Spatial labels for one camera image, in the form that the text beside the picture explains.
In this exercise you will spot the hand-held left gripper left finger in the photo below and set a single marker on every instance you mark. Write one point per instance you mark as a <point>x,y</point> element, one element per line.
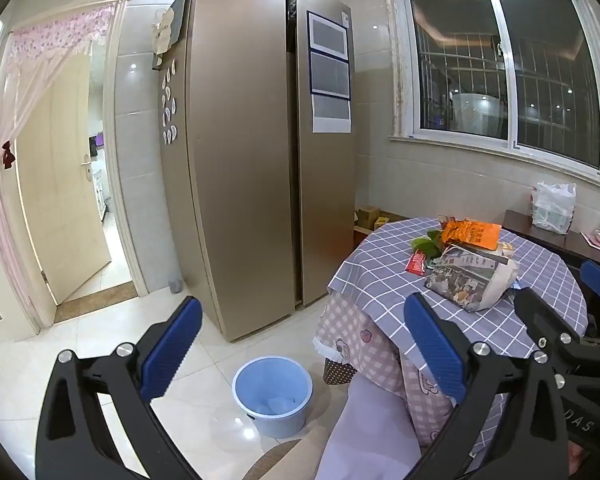
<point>172,345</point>

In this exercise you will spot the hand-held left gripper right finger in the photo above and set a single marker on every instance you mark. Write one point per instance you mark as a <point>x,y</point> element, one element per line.
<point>435,345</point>

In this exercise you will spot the printed magazine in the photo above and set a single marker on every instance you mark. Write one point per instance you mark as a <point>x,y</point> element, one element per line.
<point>460,272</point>

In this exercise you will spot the red snack wrapper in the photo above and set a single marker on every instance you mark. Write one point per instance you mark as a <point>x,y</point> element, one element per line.
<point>416,262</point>

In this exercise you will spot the orange plastic bag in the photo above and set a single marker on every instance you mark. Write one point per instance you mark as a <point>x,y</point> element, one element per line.
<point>472,234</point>

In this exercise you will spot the blue plastic waste bin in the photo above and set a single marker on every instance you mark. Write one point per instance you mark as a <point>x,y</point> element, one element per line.
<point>272,385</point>

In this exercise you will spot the white blue packet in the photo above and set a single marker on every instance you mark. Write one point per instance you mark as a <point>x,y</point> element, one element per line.
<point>279,406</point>

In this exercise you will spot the small grey floor object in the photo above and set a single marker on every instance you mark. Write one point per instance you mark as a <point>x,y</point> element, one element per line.
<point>176,285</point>

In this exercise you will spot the dark wooden cabinet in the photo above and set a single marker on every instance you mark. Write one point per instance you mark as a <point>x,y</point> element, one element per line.
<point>540,240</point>

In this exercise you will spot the white plastic bag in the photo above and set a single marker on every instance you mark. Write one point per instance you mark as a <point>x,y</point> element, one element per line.
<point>554,207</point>

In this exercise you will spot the grey checked tablecloth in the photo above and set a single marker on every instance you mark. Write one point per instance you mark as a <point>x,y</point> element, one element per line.
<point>380,270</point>

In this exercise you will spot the brown dotted fringed cloth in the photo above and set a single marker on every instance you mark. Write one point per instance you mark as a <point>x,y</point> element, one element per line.
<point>337,372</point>

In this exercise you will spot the green leaves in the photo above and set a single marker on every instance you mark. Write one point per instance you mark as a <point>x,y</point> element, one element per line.
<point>425,244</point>

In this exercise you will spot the person's leg in pale pants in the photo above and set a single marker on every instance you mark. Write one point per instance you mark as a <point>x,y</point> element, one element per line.
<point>375,430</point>

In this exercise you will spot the small yellow box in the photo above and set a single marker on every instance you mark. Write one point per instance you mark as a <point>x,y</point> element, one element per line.
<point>383,222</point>

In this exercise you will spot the brown cardboard box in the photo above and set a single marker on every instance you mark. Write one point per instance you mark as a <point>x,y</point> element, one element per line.
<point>367,216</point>

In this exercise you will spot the beige chair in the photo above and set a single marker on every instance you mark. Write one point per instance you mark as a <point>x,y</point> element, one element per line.
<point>285,455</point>

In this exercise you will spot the cream wooden door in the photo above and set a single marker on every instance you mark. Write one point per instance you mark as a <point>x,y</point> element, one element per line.
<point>62,185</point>

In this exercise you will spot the gold double-door refrigerator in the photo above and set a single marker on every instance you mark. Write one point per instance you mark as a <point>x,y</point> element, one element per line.
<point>240,160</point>

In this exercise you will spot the cluster of white shell magnets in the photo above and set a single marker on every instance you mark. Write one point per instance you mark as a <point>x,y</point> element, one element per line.
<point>169,105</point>

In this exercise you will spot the white framed window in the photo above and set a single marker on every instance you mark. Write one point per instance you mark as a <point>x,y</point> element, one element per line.
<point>500,60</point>

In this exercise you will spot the red bow tie-back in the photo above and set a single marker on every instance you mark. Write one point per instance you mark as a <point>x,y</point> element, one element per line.
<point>8,155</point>

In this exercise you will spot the white paper sheet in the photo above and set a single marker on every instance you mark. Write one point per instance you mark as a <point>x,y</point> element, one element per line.
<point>332,115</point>

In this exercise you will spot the blue framed paper notice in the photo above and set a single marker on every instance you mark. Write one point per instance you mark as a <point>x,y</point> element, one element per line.
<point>327,32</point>
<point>330,74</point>

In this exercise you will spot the pink floral curtain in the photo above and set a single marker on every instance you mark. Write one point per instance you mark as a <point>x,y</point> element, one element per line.
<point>55,30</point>

